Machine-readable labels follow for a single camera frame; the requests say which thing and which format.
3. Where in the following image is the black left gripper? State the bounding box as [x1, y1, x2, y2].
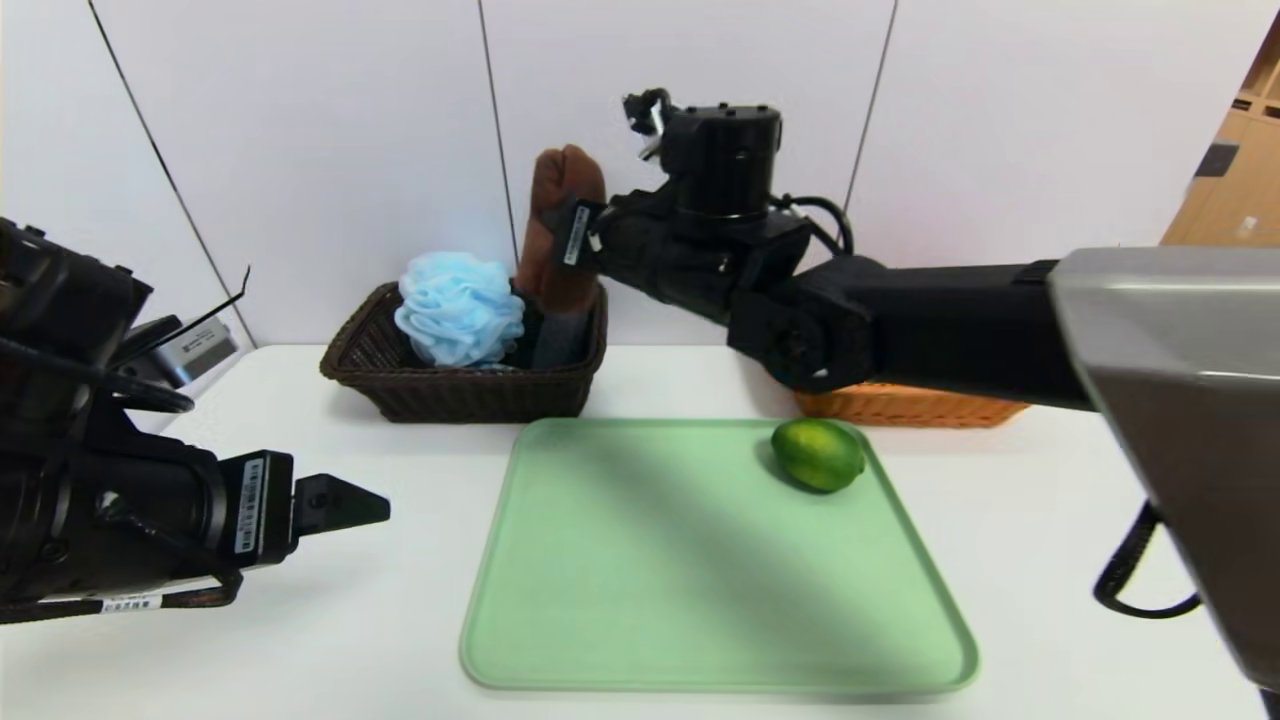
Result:
[89, 443, 391, 591]

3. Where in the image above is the light blue bath loofah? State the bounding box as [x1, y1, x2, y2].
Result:
[393, 251, 528, 370]

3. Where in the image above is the grey towel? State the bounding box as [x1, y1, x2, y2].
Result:
[530, 308, 593, 371]

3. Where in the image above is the brown towel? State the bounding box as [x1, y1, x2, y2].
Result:
[514, 144, 609, 317]

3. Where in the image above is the green lime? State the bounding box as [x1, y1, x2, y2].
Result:
[770, 418, 867, 494]

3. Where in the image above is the dark brown wicker basket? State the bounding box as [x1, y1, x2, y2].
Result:
[319, 280, 609, 424]

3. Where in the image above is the orange wicker basket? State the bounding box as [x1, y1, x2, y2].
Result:
[793, 382, 1033, 429]

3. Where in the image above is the light green plastic tray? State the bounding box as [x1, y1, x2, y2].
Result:
[459, 418, 981, 695]

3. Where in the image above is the light wooden cabinet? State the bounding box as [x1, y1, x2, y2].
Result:
[1160, 10, 1280, 249]

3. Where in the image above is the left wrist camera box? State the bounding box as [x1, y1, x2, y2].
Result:
[130, 315, 241, 389]

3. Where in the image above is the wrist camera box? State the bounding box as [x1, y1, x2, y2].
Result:
[130, 315, 241, 389]
[622, 88, 673, 161]

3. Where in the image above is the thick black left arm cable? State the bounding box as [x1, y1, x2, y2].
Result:
[0, 335, 196, 415]

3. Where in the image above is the thin left gripper cable white tag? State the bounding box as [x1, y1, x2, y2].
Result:
[0, 565, 244, 626]

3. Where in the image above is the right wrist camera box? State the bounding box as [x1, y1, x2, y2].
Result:
[622, 88, 673, 161]

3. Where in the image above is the thick black shoulder cable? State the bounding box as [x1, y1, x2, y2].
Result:
[1092, 500, 1203, 620]

